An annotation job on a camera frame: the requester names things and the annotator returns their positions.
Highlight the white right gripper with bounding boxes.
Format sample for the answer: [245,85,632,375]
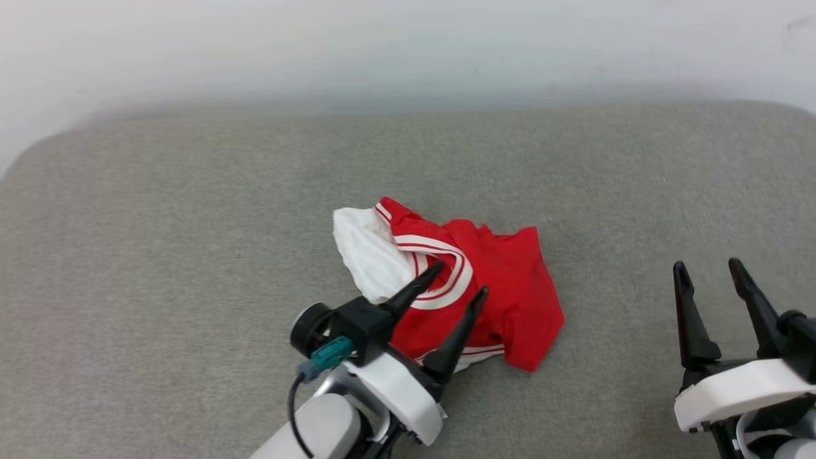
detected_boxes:
[672,257,816,434]

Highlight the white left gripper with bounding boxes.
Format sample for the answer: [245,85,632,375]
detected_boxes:
[344,261,490,447]

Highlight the red and white garment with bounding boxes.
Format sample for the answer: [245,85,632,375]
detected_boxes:
[332,196,565,373]

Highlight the grey fabric sofa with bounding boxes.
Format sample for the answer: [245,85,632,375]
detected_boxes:
[0,101,816,459]

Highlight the teal cable connector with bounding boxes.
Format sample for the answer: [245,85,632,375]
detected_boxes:
[296,336,353,384]

